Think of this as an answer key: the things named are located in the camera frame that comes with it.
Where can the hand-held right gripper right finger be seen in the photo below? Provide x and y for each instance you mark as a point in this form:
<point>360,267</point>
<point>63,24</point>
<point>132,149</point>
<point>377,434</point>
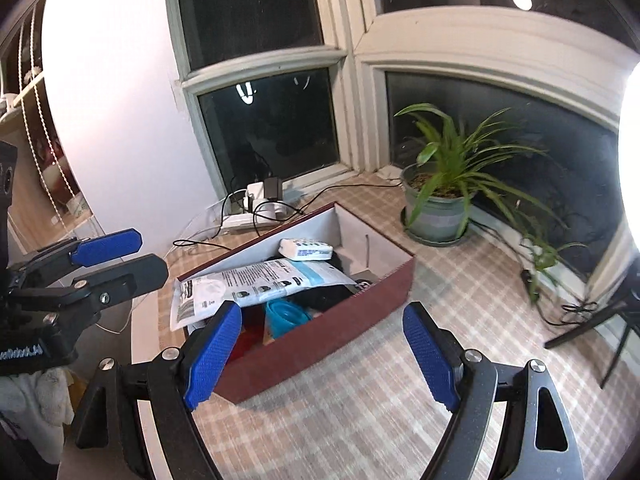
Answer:
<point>427,355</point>

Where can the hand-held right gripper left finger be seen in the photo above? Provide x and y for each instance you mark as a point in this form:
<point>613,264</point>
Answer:
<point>212,355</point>

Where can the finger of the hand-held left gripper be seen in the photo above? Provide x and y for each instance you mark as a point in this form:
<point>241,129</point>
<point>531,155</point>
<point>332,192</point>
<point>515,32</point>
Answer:
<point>105,249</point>
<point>125,277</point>

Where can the red soft pouch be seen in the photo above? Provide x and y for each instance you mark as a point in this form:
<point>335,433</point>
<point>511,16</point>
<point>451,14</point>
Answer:
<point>245,347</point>

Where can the white face mask packet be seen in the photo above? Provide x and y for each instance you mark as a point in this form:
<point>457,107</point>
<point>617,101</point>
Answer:
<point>260,280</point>

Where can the red cardboard box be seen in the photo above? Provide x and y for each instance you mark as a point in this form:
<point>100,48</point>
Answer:
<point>350,310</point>

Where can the black knit glove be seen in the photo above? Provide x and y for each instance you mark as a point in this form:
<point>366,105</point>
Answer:
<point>330,292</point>

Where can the small white tissue pack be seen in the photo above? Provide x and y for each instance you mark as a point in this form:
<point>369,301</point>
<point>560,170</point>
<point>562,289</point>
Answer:
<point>305,249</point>

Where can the white power strip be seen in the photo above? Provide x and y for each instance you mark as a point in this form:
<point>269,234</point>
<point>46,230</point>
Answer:
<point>250,216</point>

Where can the potted green plant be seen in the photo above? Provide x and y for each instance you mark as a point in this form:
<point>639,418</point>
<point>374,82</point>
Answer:
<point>435,215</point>

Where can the small green plant shoot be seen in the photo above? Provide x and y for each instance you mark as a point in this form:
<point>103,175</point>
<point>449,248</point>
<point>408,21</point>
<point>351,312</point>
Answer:
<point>542,255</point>

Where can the black tripod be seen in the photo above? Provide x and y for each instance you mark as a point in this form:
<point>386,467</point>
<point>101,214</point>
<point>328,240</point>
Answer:
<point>590,327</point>

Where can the black power adapter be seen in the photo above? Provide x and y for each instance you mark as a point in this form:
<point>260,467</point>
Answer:
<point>272,188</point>

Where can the white bead curtain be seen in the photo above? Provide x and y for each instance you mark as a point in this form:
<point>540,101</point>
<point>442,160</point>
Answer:
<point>30,85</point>

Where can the white window frame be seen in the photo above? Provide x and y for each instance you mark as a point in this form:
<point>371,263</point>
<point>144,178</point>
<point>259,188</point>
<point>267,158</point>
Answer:
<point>350,110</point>

